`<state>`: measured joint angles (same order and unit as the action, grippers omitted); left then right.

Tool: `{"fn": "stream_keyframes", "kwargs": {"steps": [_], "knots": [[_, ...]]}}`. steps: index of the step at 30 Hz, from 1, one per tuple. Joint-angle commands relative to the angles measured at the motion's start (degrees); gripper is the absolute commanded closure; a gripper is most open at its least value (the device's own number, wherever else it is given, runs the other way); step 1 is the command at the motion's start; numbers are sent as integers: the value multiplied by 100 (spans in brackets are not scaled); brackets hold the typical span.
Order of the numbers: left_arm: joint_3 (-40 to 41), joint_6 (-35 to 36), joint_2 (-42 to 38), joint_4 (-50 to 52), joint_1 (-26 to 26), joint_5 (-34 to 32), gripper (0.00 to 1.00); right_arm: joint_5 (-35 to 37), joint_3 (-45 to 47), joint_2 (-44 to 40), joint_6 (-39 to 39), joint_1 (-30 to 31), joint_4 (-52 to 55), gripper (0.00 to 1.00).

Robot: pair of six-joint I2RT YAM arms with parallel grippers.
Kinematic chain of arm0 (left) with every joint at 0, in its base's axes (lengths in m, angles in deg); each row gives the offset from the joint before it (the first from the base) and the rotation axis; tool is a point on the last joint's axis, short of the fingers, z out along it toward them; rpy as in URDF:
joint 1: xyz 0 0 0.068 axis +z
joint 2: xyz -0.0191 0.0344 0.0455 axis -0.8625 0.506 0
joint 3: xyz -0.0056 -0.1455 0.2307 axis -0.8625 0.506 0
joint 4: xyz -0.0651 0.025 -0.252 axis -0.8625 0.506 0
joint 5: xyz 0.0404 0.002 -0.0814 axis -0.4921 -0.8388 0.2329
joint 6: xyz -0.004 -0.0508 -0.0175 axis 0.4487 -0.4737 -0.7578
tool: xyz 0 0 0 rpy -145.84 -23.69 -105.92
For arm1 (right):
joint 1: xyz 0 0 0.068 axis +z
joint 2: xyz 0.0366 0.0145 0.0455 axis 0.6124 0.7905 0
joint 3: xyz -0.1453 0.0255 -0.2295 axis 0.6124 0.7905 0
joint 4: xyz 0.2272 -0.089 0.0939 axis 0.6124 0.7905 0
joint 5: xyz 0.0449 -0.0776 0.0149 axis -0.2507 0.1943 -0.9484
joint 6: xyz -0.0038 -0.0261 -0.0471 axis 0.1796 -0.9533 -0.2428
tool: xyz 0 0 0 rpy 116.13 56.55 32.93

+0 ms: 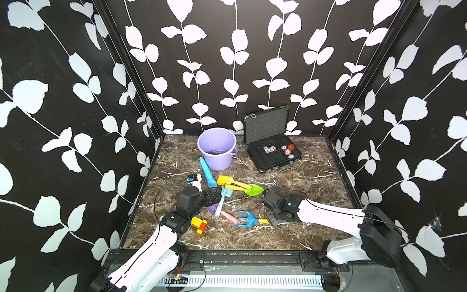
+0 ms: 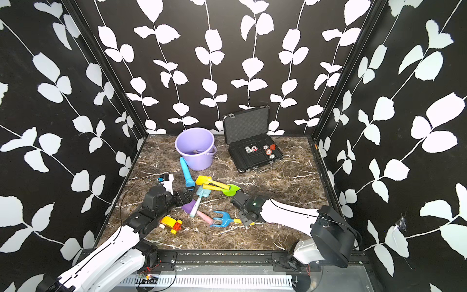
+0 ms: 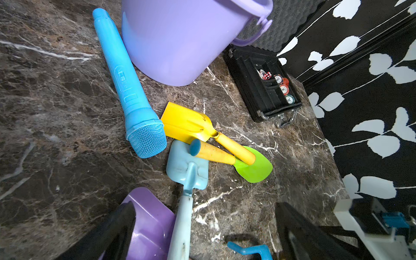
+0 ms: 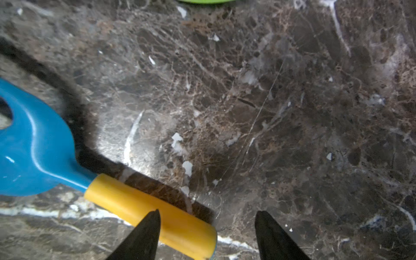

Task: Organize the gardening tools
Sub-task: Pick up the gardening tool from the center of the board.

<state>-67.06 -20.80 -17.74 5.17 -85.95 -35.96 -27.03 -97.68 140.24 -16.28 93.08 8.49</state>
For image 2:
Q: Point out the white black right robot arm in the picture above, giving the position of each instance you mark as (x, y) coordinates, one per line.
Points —
(331, 240)

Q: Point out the black front mounting rail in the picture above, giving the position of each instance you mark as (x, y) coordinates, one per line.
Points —
(226, 257)

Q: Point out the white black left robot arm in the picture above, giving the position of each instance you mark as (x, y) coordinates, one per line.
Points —
(125, 252)

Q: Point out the yellow toy spade wooden handle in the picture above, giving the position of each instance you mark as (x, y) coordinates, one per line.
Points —
(208, 180)

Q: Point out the purple plastic bucket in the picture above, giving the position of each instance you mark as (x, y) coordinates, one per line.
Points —
(196, 139)

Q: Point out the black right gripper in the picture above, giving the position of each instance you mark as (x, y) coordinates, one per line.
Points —
(242, 218)

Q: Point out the white perforated strip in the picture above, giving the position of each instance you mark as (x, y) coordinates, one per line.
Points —
(271, 282)

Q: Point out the light blue toy shovel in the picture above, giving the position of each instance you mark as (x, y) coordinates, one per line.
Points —
(201, 193)

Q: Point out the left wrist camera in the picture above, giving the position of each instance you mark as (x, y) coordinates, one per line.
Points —
(166, 180)

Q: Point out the black open foam-lined case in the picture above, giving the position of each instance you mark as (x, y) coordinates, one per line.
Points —
(245, 128)

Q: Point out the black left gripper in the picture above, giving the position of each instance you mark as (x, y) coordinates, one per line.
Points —
(181, 201)

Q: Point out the red white round parts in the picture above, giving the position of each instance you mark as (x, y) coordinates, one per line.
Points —
(264, 152)

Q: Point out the yellow red toy truck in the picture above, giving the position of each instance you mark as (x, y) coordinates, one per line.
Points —
(171, 224)

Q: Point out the blue toy rake yellow handle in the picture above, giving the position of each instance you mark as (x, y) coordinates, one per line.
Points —
(225, 219)

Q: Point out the purple toy scoop pink handle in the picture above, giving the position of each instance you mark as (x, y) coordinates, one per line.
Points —
(199, 213)

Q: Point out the green toy trowel wooden handle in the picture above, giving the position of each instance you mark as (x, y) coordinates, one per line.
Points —
(230, 192)

